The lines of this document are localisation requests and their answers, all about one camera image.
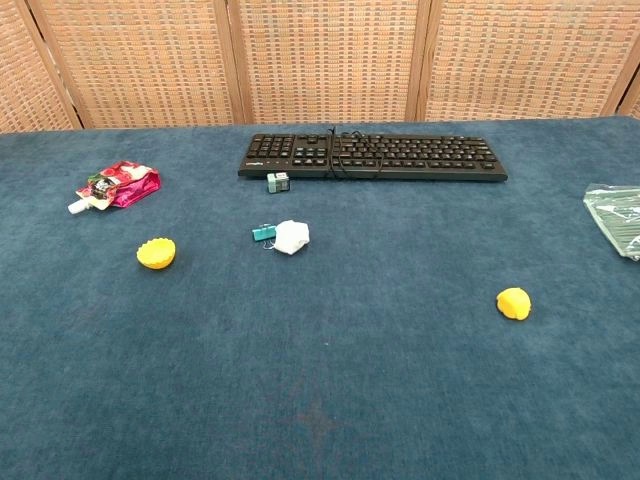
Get black keyboard cable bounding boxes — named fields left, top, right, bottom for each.
left=327, top=127, right=386, bottom=180

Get green dustpan in clear bag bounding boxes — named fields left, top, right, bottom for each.
left=583, top=183, right=640, bottom=261

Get yellow ball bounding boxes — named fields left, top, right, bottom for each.
left=136, top=238, right=177, bottom=271

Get woven bamboo folding screen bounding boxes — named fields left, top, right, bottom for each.
left=0, top=0, right=640, bottom=134

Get small yellow object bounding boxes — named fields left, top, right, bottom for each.
left=496, top=286, right=533, bottom=322

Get red spouted drink pouch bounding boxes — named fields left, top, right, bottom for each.
left=67, top=160, right=162, bottom=217

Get blue carpet table cloth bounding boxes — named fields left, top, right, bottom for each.
left=0, top=115, right=640, bottom=480

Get teal binder clip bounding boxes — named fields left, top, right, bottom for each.
left=252, top=225, right=279, bottom=250

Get black computer keyboard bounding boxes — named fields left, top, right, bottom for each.
left=237, top=132, right=509, bottom=183

